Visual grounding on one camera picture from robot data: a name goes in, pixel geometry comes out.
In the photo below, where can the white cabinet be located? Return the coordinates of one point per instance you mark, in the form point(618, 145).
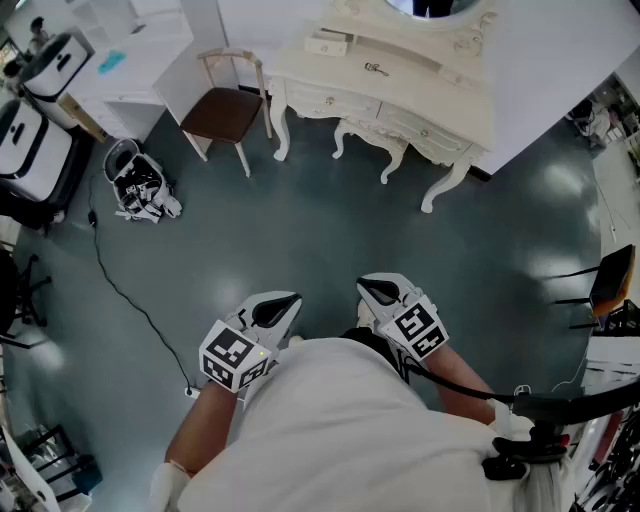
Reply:
point(135, 55)

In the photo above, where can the white open backpack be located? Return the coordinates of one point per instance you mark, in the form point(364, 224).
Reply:
point(145, 190)

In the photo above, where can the cream small drawer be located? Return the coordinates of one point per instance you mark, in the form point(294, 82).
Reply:
point(327, 46)

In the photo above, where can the white boxy robot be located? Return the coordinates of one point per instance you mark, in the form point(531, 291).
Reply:
point(55, 65)
point(30, 150)

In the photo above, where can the cream ornate dressing table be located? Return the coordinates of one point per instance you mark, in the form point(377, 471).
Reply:
point(325, 75)

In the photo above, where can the person's right forearm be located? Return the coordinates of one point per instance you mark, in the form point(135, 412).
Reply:
point(460, 375)

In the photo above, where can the person's left white shoe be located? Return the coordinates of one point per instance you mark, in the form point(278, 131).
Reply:
point(296, 340)

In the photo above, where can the white wooden desk drawer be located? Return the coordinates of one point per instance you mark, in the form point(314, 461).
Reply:
point(425, 131)
point(332, 100)

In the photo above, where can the oval vanity mirror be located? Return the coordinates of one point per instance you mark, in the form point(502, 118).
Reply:
point(430, 7)

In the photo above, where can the orange chair black legs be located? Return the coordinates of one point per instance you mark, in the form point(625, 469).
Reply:
point(612, 280)

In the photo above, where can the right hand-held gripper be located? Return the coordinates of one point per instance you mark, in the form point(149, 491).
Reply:
point(415, 327)

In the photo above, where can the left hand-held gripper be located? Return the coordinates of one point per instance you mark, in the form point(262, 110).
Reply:
point(232, 352)

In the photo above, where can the person's white shirt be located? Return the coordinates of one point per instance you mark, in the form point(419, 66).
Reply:
point(340, 430)

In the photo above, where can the wooden chair brown seat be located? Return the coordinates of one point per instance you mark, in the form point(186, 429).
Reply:
point(222, 115)

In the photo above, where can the black office chair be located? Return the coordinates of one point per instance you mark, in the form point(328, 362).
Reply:
point(20, 300)

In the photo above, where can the person's right white shoe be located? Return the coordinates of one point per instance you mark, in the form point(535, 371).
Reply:
point(365, 312)

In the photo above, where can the person's left forearm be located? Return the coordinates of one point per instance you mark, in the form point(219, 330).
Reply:
point(205, 430)

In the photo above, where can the teal cloth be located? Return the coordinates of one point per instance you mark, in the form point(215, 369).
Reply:
point(112, 62)

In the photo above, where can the white floor socket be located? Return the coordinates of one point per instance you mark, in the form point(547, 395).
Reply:
point(190, 392)

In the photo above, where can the person's white shoe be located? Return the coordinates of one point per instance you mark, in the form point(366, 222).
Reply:
point(365, 312)
point(296, 340)

